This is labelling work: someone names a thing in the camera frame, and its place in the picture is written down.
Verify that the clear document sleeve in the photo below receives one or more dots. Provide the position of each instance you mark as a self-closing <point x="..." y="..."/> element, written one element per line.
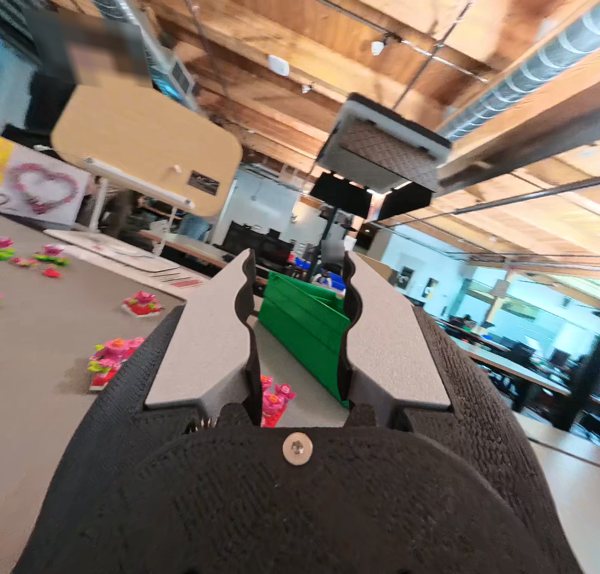
<point x="122" y="274"/>

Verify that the black monitor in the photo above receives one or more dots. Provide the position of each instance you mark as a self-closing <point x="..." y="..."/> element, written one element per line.
<point x="405" y="201"/>
<point x="340" y="194"/>

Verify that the small red toy brick ornament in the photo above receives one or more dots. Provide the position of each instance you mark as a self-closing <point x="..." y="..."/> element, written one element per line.
<point x="143" y="307"/>

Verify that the grey ceiling air unit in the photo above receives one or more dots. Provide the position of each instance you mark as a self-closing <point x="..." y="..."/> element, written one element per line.
<point x="180" y="77"/>

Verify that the white tabletop stand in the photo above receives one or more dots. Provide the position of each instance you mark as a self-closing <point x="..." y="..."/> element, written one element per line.
<point x="140" y="133"/>

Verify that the yellow building set box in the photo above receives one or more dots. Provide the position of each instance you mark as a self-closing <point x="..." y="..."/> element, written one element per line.
<point x="47" y="194"/>

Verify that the pile of loose brick flowers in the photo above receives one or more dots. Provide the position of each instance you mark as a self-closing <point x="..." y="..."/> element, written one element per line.
<point x="51" y="250"/>

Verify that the green plastic bin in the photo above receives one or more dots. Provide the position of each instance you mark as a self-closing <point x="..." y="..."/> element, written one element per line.
<point x="300" y="330"/>

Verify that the silver ventilation duct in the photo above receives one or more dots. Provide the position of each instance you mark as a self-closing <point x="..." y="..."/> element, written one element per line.
<point x="539" y="63"/>

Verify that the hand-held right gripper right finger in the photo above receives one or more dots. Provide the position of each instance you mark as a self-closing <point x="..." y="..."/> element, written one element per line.
<point x="398" y="349"/>

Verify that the long work table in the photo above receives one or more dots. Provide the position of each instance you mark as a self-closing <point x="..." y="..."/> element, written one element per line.
<point x="515" y="363"/>

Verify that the grey overhead light panel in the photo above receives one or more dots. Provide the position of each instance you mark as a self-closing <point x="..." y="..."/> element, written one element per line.
<point x="384" y="152"/>

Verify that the printed paper sheet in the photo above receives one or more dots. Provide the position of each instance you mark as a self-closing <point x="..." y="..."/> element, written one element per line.
<point x="187" y="282"/>

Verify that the white ceiling sensor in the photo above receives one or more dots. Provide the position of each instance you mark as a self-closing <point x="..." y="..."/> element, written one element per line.
<point x="278" y="65"/>

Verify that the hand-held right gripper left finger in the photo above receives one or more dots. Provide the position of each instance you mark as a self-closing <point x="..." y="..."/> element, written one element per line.
<point x="201" y="349"/>

